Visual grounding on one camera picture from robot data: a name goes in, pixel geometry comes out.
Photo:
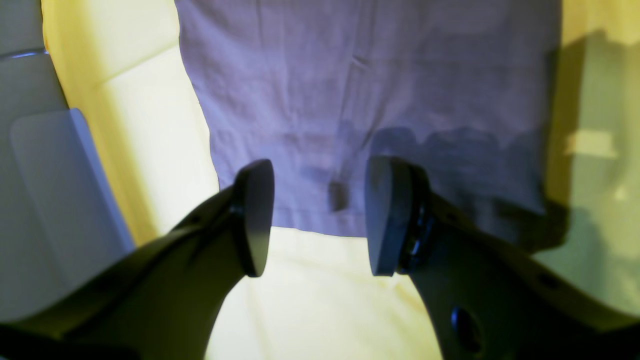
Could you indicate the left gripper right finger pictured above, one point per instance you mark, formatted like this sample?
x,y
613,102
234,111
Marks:
x,y
486,299

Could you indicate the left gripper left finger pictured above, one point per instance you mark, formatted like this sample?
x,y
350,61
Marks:
x,y
161,301

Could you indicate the brown T-shirt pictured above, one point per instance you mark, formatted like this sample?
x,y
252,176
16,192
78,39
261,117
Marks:
x,y
461,88

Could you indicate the yellow tablecloth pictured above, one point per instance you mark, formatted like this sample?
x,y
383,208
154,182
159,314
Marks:
x,y
118,61

